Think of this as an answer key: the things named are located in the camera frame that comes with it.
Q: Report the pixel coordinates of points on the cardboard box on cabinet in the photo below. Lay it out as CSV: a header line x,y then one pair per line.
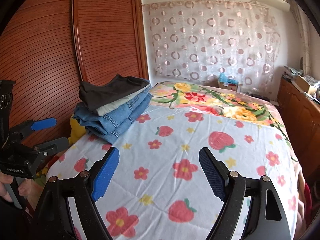
x,y
305,86

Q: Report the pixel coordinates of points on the black pants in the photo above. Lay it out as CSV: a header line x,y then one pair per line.
x,y
97,96

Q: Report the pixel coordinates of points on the window side curtain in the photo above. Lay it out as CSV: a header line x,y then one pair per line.
x,y
303,24

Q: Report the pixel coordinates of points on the person's left hand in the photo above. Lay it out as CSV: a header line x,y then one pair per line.
x,y
24,189

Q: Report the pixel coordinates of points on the strawberry flower print bedsheet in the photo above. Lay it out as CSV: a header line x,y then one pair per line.
x,y
159,189

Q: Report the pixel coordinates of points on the orange floral blanket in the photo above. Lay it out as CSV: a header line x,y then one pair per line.
x,y
216,101

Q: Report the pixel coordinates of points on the folded blue jeans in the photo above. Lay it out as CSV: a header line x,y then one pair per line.
x,y
112,125

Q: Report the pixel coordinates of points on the long wooden cabinet desk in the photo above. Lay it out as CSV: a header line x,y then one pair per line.
x,y
301,120

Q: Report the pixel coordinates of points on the yellow plush toy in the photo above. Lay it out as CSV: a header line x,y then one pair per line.
x,y
77,131

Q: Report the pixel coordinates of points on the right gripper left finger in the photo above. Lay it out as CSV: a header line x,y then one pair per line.
x,y
53,218

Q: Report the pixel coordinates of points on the circle pattern sheer curtain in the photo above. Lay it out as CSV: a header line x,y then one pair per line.
x,y
200,40

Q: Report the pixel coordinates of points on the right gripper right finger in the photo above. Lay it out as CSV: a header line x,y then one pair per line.
x,y
265,218

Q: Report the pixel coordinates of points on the wooden slatted wardrobe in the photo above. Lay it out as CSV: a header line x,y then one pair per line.
x,y
49,46

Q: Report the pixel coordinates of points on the folded grey-green pants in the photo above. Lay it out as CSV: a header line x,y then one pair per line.
x,y
113,105

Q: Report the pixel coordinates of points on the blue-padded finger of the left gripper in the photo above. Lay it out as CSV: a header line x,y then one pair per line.
x,y
43,124
55,146

